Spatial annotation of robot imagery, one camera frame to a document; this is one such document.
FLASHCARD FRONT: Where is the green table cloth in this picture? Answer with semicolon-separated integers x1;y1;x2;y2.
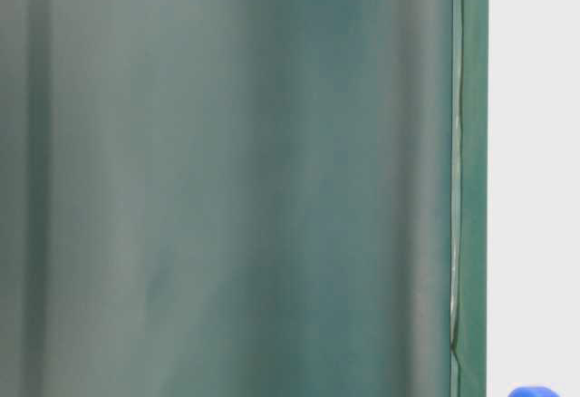
1;0;488;396

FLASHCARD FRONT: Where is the large blue gear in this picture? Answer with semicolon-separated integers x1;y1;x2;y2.
508;385;559;397

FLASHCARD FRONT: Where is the white rectangular board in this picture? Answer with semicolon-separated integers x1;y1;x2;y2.
488;0;579;396

